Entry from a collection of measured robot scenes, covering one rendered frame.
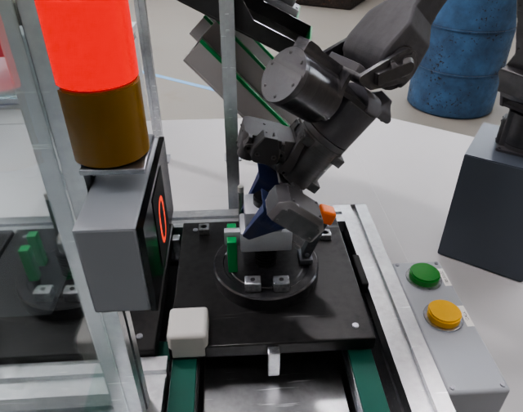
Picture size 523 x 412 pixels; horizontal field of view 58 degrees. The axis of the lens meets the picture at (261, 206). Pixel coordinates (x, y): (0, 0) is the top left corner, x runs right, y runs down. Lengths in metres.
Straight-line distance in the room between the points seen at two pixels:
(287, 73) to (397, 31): 0.12
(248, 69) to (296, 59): 0.41
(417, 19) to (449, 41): 3.00
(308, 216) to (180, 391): 0.24
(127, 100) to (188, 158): 0.85
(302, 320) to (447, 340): 0.17
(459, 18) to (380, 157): 2.38
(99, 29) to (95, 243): 0.12
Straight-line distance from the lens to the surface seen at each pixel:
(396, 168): 1.14
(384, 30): 0.52
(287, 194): 0.48
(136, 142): 0.31
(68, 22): 0.28
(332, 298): 0.62
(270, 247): 0.59
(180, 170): 1.10
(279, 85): 0.46
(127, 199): 0.32
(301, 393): 0.59
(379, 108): 0.53
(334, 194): 1.01
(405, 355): 0.59
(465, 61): 3.54
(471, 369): 0.60
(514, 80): 0.77
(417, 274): 0.68
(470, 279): 0.87
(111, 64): 0.29
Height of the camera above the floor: 1.41
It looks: 35 degrees down
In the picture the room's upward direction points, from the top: straight up
